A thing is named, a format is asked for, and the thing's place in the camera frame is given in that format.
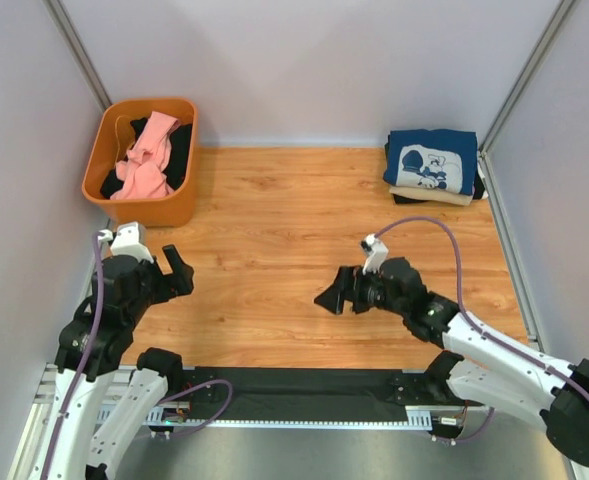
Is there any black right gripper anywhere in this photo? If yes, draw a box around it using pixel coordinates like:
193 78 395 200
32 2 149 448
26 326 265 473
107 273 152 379
313 264 407 319

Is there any blue printed t shirt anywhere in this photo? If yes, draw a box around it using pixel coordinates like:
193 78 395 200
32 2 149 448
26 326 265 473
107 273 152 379
382 129 478 196

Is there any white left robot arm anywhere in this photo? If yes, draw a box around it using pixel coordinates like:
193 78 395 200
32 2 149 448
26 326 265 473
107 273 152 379
29 245 194 479

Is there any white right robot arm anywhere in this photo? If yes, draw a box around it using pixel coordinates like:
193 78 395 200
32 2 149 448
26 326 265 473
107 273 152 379
314 258 589 467

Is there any black garment in basket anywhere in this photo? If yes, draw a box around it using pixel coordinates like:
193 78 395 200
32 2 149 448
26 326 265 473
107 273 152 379
100 117 192 200

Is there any pink t shirt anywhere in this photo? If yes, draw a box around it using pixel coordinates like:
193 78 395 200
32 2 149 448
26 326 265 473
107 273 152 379
110 111 180 200

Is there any orange plastic laundry basket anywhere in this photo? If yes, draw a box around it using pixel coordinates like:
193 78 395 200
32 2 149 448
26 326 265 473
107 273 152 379
82 97 199 227

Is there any folded beige t shirt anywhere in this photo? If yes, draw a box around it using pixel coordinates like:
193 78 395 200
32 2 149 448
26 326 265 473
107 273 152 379
389 186 473 206

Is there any folded black t shirt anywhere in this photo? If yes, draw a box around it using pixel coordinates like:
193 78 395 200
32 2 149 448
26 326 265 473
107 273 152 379
390 162 487 205

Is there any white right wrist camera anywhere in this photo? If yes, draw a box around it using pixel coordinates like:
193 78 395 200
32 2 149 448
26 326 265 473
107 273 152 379
360 234 389 273

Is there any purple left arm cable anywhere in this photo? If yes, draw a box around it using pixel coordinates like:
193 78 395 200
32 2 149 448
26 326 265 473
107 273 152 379
38 229 234 480

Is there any aluminium front rail frame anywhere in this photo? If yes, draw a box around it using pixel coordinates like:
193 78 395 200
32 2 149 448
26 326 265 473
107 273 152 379
33 362 525 436

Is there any left aluminium corner post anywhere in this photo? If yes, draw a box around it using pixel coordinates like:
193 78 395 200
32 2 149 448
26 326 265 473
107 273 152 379
43 0 112 111

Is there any aluminium corner post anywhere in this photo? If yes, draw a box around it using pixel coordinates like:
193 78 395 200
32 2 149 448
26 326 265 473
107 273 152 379
43 0 112 111
480 0 578 156

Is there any right aluminium corner post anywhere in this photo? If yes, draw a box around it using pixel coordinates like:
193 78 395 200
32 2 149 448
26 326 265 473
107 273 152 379
480 0 578 156

